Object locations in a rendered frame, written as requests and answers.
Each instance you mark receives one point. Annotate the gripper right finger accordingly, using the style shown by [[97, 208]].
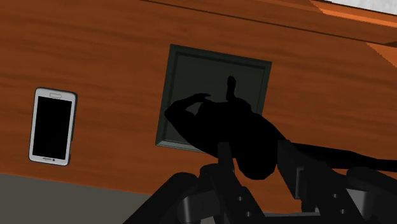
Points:
[[325, 192]]

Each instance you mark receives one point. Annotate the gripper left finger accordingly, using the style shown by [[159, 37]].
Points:
[[198, 198]]

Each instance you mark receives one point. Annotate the dark green square tray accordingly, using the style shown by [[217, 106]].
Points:
[[201, 77]]

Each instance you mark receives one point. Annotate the white smartphone with black screen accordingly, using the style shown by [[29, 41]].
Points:
[[52, 127]]

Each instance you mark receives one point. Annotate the brown wooden desk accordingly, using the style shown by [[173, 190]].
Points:
[[108, 46]]

